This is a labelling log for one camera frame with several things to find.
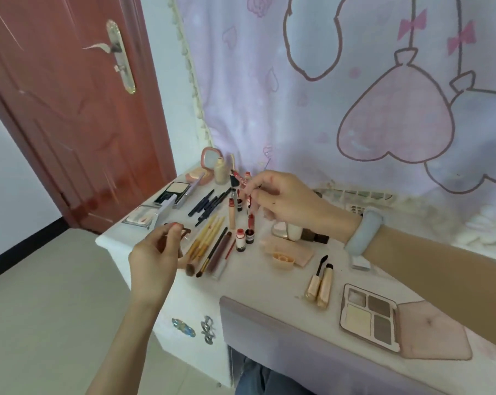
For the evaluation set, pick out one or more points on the person's right hand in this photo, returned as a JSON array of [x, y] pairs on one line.
[[301, 205]]

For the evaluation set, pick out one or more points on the person's left hand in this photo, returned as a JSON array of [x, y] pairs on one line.
[[153, 271]]

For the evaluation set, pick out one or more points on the white oval compact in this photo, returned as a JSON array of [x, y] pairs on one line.
[[295, 233]]

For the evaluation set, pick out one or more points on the gold clear compact cap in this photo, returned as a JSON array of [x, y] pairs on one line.
[[279, 231]]

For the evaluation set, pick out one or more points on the dark foundation box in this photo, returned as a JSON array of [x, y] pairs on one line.
[[315, 236]]

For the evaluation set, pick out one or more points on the brown lip gloss wand cap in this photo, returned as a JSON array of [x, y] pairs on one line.
[[251, 224]]

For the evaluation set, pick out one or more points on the paper instruction sheet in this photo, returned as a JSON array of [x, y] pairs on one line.
[[355, 209]]

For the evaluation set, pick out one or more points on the silver square palette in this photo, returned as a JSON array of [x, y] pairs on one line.
[[143, 215]]

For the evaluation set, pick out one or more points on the peach foundation tube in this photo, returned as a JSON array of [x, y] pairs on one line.
[[283, 261]]

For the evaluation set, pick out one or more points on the small brown bottle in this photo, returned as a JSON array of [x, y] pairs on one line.
[[240, 241]]

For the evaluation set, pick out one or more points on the black foundation bottle cap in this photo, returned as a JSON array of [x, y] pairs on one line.
[[233, 162]]

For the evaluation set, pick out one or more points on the dark grey palette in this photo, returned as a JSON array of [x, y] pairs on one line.
[[176, 191]]

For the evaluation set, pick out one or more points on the small clear square compact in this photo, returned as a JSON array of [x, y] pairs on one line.
[[361, 264]]

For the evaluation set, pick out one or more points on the cream gold tube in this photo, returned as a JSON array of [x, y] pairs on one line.
[[325, 287]]

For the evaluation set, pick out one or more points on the beige foundation bottle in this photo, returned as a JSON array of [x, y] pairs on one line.
[[220, 172]]

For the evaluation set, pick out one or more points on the black eyeliner pencil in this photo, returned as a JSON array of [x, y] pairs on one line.
[[213, 207]]

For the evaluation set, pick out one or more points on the pink cushion compact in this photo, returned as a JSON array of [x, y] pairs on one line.
[[198, 174]]

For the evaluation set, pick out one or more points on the pink four-pan eyeshadow palette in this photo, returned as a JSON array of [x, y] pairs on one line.
[[369, 316]]

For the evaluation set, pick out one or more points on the wooden drawer lilac front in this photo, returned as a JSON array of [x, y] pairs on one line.
[[293, 349]]

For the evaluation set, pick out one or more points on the person's right forearm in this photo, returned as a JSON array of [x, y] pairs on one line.
[[445, 279]]

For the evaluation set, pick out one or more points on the person's left forearm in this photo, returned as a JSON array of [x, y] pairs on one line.
[[124, 349]]

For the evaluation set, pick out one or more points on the person's blue jeans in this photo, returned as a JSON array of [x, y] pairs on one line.
[[264, 380]]

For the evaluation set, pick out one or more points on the blue cabinet sticker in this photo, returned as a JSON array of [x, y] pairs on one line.
[[183, 327]]

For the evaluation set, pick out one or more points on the white smartwatch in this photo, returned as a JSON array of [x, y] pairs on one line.
[[363, 232]]

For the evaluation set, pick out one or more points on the white table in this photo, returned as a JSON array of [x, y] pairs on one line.
[[272, 283]]

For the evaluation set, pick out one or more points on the lilac cartoon cloth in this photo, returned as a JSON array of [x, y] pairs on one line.
[[313, 98]]

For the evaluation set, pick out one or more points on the brown wooden door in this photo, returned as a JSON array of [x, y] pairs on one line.
[[66, 119]]

